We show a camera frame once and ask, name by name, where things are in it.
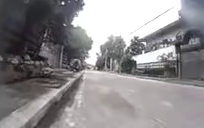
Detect group of trees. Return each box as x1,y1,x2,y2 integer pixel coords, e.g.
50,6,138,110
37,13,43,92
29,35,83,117
95,34,146,75

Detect vehicle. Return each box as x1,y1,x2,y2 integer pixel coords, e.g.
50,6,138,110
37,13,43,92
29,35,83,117
69,58,83,72

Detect rock pile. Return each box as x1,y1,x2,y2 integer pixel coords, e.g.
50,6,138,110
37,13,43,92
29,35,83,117
0,53,55,81

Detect grey concrete kerb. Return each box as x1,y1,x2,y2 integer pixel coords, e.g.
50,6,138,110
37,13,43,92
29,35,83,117
0,70,86,128

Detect row of trees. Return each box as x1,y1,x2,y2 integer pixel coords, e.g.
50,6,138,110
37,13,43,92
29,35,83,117
0,0,94,68

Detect building with grey gate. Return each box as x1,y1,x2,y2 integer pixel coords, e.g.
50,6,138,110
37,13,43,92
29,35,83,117
136,0,204,82

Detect white wall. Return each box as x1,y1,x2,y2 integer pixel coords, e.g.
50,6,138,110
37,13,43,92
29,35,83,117
133,45,178,65

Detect grey concrete wall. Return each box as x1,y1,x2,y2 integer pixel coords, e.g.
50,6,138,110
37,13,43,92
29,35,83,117
38,42,66,70

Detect overhead wires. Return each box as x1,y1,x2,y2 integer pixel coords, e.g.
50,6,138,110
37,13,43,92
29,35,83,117
129,6,175,36

